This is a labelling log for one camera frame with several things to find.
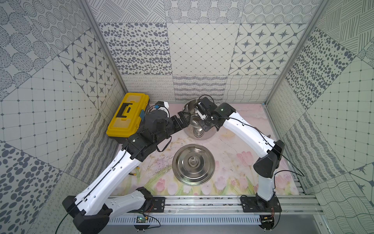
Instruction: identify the small circuit board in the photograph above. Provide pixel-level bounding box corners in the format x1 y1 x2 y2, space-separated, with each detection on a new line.
136 215 148 223
259 215 275 230

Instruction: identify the floral pink table mat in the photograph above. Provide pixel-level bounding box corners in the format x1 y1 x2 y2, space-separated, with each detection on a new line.
112 104 300 196

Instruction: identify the left small circuit board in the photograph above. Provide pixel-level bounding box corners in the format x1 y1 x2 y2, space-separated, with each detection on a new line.
136 215 148 223

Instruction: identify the stainless steel pot lid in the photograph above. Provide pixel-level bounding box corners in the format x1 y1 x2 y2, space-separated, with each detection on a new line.
172 144 215 187

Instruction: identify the aluminium mounting rail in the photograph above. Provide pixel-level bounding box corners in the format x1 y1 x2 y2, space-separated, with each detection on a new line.
162 195 323 215

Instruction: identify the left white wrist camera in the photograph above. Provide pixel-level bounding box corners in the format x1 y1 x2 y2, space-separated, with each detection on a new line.
154 101 169 111

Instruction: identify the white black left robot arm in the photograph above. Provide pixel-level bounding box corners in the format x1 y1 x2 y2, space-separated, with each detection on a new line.
62 110 191 234

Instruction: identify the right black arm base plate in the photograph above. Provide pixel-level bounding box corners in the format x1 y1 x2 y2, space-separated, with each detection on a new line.
240 195 282 213

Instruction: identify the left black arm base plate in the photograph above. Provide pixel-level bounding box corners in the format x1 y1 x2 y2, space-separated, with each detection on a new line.
138 197 166 213

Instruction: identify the yellow black toolbox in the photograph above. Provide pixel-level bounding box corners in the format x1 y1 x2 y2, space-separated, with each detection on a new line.
106 93 150 138

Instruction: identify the right small circuit board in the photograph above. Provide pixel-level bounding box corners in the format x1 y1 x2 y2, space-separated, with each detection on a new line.
259 215 275 230

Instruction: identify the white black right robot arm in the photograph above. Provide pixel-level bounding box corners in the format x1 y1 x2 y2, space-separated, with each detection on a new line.
194 97 285 202

